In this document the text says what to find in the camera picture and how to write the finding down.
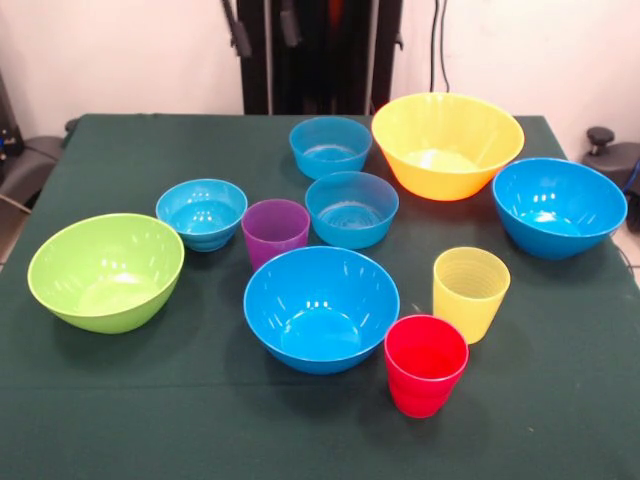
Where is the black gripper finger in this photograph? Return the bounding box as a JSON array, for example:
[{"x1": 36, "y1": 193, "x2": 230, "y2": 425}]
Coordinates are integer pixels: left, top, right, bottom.
[
  {"x1": 222, "y1": 0, "x2": 253, "y2": 59},
  {"x1": 278, "y1": 0, "x2": 302, "y2": 49}
]

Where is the small blue flat-bottomed bowl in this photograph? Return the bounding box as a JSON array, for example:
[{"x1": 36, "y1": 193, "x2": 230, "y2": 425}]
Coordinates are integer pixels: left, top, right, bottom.
[
  {"x1": 288, "y1": 116, "x2": 374, "y2": 180},
  {"x1": 304, "y1": 171, "x2": 400, "y2": 250}
]

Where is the large blue plastic bowl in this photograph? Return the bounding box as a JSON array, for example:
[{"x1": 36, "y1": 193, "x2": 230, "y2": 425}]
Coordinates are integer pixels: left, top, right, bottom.
[
  {"x1": 243, "y1": 245, "x2": 401, "y2": 376},
  {"x1": 492, "y1": 157, "x2": 629, "y2": 261}
]

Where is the red plastic cup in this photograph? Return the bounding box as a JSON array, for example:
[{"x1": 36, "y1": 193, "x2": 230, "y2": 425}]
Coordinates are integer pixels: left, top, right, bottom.
[{"x1": 383, "y1": 314, "x2": 470, "y2": 419}]

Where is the small teal plastic bowl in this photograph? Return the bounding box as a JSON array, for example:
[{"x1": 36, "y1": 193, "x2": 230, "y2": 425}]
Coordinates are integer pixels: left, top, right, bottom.
[{"x1": 155, "y1": 178, "x2": 249, "y2": 253}]

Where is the purple plastic cup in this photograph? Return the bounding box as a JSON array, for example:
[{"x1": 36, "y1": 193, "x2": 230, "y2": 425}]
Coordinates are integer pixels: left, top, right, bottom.
[{"x1": 241, "y1": 198, "x2": 312, "y2": 274}]

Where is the large yellow plastic bowl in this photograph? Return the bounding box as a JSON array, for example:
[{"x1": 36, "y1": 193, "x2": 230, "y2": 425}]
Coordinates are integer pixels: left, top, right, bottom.
[{"x1": 370, "y1": 92, "x2": 526, "y2": 202}]

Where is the black device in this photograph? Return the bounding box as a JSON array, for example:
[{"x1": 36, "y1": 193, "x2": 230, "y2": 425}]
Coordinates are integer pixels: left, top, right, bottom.
[{"x1": 0, "y1": 69, "x2": 25, "y2": 161}]

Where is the large green plastic bowl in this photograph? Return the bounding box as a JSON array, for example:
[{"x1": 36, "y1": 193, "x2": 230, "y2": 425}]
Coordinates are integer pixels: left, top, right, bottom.
[{"x1": 27, "y1": 213, "x2": 185, "y2": 335}]

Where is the yellow ribbed plastic cup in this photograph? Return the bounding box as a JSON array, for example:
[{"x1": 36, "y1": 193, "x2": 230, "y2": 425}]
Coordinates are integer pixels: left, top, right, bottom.
[{"x1": 432, "y1": 246, "x2": 512, "y2": 345}]

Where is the dark green tablecloth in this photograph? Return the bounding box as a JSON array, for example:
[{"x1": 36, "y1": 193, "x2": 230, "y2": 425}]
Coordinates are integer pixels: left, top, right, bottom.
[{"x1": 0, "y1": 113, "x2": 640, "y2": 480}]

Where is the black hanging cable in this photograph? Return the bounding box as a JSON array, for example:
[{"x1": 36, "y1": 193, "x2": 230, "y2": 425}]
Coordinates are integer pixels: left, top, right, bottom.
[{"x1": 430, "y1": 0, "x2": 451, "y2": 95}]

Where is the grey pedestal foot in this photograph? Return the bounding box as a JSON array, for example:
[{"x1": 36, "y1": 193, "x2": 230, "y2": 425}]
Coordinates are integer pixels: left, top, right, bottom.
[
  {"x1": 0, "y1": 135, "x2": 66, "y2": 209},
  {"x1": 582, "y1": 126, "x2": 640, "y2": 196}
]

